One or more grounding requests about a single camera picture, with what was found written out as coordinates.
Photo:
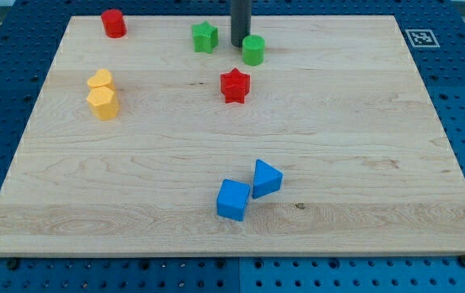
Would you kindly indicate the yellow heart block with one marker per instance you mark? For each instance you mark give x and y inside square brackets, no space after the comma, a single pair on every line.
[102,78]

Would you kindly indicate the light wooden board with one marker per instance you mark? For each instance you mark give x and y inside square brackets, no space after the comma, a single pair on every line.
[338,106]

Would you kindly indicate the yellow hexagon block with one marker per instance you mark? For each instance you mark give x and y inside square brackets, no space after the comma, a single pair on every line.
[103,103]

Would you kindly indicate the green cylinder block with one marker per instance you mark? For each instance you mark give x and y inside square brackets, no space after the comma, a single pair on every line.
[253,49]

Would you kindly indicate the red star block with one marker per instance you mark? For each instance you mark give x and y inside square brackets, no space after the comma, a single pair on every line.
[235,86]

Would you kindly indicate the grey cylindrical pointer rod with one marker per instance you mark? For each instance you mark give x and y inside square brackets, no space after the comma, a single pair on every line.
[240,21]

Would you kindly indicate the green star block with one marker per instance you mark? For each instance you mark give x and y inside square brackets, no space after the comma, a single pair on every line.
[205,37]

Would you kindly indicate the blue triangle block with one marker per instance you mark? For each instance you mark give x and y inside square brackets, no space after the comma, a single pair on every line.
[267,179]

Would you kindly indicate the blue cube block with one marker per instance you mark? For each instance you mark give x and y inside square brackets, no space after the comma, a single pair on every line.
[232,199]

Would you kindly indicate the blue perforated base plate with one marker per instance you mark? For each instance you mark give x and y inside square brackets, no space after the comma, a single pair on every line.
[29,37]

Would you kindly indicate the red cylinder block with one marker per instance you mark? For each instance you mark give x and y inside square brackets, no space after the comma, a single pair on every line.
[114,23]

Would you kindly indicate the white fiducial marker tag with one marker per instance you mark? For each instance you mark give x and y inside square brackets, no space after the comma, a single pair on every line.
[422,38]

